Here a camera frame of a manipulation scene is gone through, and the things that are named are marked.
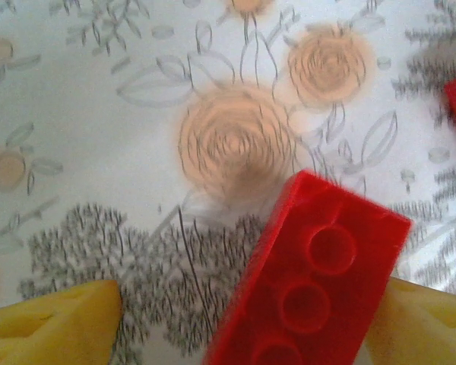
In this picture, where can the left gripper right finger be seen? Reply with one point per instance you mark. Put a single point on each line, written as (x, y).
(422, 327)

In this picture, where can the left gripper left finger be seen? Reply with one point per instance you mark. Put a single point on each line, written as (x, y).
(42, 327)

